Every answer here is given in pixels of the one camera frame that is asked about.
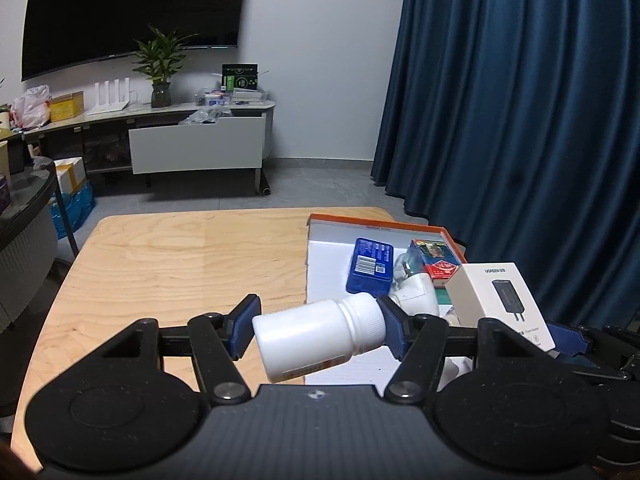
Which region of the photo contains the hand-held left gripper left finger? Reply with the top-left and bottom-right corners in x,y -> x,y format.
100,294 -> 262,406

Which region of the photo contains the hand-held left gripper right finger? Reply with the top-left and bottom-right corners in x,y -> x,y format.
377,295 -> 531,406

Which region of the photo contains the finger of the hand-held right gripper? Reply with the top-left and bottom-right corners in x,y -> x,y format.
544,321 -> 640,378

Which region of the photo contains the white plug-in device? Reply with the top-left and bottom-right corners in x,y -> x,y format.
392,270 -> 440,317

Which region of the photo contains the white pill bottle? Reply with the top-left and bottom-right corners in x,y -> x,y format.
251,292 -> 388,384

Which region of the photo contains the blue plastic box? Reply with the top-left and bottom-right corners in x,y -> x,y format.
345,237 -> 396,296

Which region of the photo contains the white charger packaging box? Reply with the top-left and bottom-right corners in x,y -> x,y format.
444,261 -> 557,353

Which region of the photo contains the red and blue card pack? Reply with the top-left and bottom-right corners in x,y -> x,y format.
407,239 -> 462,282

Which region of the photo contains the orange box with white inside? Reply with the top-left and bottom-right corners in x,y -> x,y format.
303,212 -> 476,386

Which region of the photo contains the grey television console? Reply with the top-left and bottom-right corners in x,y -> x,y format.
10,100 -> 277,196

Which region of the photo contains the blue plastic bag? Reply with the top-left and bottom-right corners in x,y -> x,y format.
47,182 -> 97,240

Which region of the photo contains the pile of clear plastic bags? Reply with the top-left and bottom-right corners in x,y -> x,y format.
179,106 -> 233,127

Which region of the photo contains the white foam box yellow tape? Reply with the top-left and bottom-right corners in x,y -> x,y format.
51,156 -> 88,201

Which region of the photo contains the black ribbed counter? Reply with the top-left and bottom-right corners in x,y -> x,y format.
0,157 -> 76,333

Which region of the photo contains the dark blue curtain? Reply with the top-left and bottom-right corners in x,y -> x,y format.
370,0 -> 640,331

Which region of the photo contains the potted plant in dark vase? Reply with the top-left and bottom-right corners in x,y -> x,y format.
131,25 -> 198,109

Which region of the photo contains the black and green box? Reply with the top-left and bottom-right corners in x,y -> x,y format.
221,63 -> 259,92

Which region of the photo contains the white router with antennas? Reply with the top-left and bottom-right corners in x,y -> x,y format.
86,76 -> 132,116

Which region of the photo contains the yellow cardboard box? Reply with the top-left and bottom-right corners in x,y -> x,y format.
50,91 -> 85,122

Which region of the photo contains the white and red plastic bag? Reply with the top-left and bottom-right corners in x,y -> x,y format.
11,85 -> 52,129

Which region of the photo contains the black wall television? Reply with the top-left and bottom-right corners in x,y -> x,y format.
21,0 -> 249,82

